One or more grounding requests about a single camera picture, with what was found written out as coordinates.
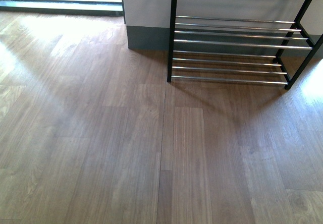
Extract black metal shoe rack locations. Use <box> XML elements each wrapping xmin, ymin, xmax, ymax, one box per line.
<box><xmin>167</xmin><ymin>0</ymin><xmax>322</xmax><ymax>89</ymax></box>

